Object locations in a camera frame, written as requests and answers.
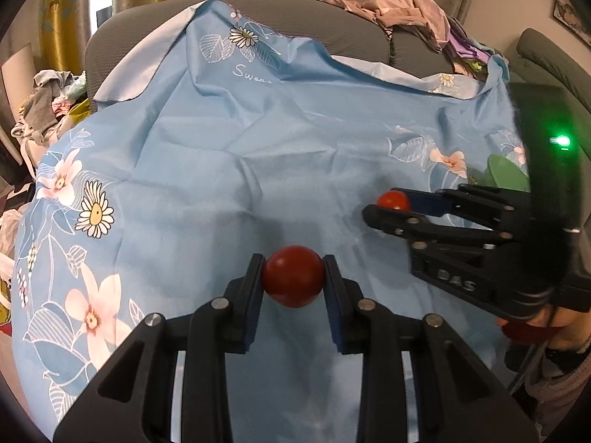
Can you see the grey sofa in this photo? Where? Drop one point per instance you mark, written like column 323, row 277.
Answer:
column 138, row 16

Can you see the green garment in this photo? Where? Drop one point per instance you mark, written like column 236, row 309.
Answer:
column 475, row 65

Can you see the yellow patterned curtain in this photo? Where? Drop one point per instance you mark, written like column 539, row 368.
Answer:
column 60, row 18

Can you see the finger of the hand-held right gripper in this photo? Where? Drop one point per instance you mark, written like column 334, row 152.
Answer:
column 427, row 204
column 392, row 220

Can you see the grey-green armchair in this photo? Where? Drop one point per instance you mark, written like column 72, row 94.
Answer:
column 540, row 55

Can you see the pink-grey garment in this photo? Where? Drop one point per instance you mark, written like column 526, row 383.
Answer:
column 406, row 4

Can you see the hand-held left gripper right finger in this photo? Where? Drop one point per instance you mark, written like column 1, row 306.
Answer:
column 333, row 316

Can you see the framed wall picture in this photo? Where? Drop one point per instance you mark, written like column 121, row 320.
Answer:
column 570, row 11

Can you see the green bowl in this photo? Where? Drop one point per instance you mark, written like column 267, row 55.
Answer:
column 505, row 173

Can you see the purple garment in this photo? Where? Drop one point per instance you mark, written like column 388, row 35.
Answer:
column 461, row 46

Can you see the person's right forearm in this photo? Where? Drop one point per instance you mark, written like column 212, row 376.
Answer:
column 568, row 332

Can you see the pile of mixed clothes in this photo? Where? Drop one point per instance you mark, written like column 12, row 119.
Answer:
column 41, row 101

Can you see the small red tomato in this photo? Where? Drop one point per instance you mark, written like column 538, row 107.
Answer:
column 393, row 200

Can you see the dark red plum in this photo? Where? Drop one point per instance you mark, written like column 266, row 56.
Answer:
column 293, row 277

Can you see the blue floral bed sheet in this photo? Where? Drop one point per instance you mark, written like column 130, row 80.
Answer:
column 207, row 147

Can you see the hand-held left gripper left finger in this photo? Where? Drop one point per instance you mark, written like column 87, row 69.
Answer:
column 254, row 307

